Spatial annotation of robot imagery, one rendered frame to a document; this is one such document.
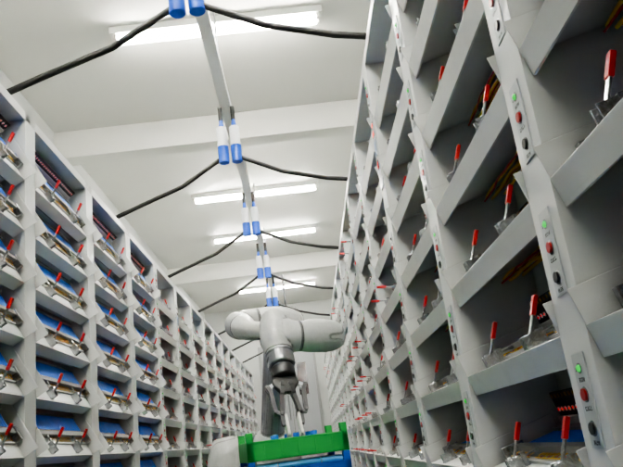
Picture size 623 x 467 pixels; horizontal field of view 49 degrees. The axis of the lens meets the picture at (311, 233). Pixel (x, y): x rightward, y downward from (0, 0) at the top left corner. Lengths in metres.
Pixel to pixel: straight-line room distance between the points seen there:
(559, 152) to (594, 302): 0.21
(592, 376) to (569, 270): 0.14
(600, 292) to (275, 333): 1.42
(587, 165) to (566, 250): 0.13
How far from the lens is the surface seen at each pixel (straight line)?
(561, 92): 1.05
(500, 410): 1.62
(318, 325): 2.27
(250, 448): 2.03
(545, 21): 0.98
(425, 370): 2.31
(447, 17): 1.71
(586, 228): 0.98
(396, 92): 2.41
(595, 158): 0.87
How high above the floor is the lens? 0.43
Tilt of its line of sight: 17 degrees up
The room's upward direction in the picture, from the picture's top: 7 degrees counter-clockwise
